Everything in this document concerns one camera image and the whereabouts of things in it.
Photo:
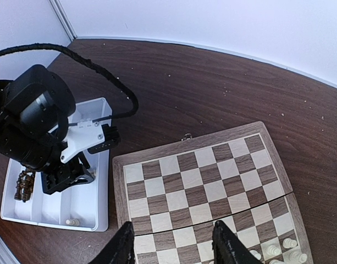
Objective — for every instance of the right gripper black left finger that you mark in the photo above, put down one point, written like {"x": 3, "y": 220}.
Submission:
{"x": 120, "y": 249}

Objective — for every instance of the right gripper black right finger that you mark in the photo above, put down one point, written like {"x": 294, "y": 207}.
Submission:
{"x": 227, "y": 248}

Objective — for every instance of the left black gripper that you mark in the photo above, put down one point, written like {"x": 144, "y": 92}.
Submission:
{"x": 63, "y": 176}

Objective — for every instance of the light chess pawn piece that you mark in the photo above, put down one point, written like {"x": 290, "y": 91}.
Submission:
{"x": 289, "y": 243}

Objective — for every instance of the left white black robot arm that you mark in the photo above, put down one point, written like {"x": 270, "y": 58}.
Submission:
{"x": 34, "y": 112}

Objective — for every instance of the pile of dark chess pieces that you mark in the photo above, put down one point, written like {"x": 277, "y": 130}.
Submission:
{"x": 25, "y": 185}

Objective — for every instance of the wooden chess board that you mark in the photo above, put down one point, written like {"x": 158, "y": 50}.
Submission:
{"x": 174, "y": 194}

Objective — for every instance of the white plastic compartment tray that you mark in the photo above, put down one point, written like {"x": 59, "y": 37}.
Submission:
{"x": 86, "y": 202}

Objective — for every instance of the light pawn tray corner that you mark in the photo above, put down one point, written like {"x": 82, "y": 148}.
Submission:
{"x": 72, "y": 222}

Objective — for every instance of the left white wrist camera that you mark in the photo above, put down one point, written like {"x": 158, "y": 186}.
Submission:
{"x": 93, "y": 137}

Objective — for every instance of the left aluminium frame post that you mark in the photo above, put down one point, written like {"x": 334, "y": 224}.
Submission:
{"x": 63, "y": 18}

